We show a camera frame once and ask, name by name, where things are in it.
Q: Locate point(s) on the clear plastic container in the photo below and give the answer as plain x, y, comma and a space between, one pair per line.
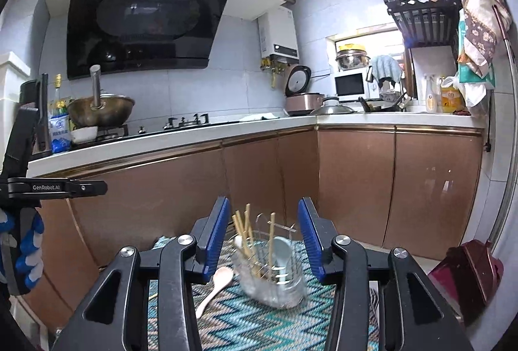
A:
263, 292

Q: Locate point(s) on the single bamboo chopstick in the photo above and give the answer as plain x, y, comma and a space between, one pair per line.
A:
153, 296

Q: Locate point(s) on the light blue spoon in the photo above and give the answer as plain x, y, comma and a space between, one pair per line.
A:
281, 252

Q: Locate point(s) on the black gas stove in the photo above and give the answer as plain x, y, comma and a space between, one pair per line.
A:
182, 126

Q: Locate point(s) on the bunch of bamboo chopsticks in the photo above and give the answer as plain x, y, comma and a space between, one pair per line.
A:
248, 229

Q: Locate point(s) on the blue white bag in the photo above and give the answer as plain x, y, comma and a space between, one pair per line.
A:
60, 136

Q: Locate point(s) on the white water heater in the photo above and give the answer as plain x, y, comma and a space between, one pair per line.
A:
281, 31

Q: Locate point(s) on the white spoon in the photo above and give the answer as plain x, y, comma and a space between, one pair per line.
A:
238, 241

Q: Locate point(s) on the brass water heater pipes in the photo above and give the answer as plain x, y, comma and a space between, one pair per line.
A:
275, 71

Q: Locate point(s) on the steel pot lid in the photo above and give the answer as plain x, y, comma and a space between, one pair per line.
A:
332, 107

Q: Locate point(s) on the white plastic bag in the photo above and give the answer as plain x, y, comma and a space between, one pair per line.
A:
475, 94

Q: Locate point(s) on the glass bottle with yellow cap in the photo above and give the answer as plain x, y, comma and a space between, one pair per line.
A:
58, 100

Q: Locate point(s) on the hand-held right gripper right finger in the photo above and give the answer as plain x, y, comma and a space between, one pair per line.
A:
311, 237

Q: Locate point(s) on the copper kitchen base cabinet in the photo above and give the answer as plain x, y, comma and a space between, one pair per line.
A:
356, 181

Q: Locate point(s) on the zigzag knitted blanket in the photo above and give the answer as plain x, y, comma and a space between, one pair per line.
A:
243, 326

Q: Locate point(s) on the person's left hand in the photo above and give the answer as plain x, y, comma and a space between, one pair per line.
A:
34, 254

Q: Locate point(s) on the white spray bottle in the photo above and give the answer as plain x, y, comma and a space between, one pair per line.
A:
431, 98

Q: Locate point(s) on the white kitchen countertop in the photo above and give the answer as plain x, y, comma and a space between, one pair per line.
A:
162, 140

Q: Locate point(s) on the beige rice spoon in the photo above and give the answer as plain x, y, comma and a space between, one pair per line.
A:
220, 278

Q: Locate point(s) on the maroon dustpan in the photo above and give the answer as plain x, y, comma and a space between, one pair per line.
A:
473, 274

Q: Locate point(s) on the steel pot with yellow lid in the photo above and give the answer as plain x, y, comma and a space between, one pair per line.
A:
352, 59

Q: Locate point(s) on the black range hood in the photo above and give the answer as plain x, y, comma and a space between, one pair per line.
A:
149, 11

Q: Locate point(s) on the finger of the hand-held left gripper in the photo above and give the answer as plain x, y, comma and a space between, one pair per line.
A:
34, 100

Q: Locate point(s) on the black frying pan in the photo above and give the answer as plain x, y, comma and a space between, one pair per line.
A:
380, 105

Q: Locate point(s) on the white bowl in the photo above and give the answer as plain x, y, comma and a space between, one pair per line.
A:
85, 134

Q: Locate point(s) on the white microwave oven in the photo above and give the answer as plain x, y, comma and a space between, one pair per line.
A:
350, 86

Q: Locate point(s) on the steel wok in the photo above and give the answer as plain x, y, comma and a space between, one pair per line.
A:
101, 112

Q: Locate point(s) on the light blue towel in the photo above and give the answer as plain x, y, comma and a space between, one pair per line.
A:
384, 67

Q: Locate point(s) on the copper rice cooker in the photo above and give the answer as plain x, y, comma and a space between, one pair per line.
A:
301, 102

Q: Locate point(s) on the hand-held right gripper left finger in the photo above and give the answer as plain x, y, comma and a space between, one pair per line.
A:
216, 237

